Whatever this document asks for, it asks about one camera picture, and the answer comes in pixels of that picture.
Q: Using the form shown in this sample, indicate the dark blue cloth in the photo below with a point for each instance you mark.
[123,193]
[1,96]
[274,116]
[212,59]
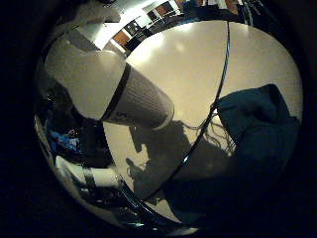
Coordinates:
[261,132]

